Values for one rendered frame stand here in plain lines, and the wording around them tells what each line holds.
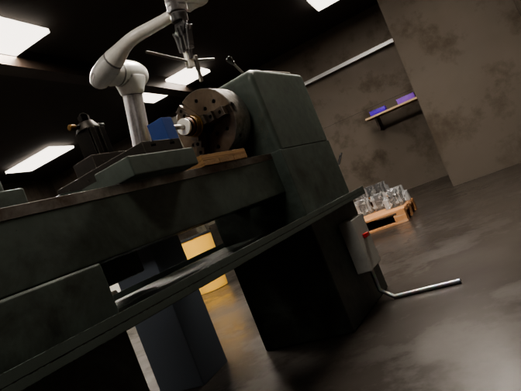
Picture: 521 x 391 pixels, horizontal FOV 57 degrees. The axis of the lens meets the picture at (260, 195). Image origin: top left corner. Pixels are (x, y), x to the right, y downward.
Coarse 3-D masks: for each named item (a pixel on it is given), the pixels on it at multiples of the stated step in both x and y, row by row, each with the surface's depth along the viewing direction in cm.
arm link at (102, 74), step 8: (96, 64) 228; (104, 64) 226; (96, 72) 229; (104, 72) 228; (112, 72) 228; (120, 72) 233; (96, 80) 231; (104, 80) 231; (112, 80) 234; (120, 80) 236
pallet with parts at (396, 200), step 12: (384, 192) 529; (396, 192) 495; (408, 192) 523; (360, 204) 535; (384, 204) 504; (396, 204) 495; (408, 204) 494; (372, 216) 496; (384, 216) 475; (396, 216) 470; (408, 216) 470; (372, 228) 513; (384, 228) 477
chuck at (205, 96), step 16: (192, 96) 209; (208, 96) 205; (224, 96) 201; (240, 112) 205; (208, 128) 218; (224, 128) 204; (240, 128) 204; (192, 144) 213; (224, 144) 205; (240, 144) 210
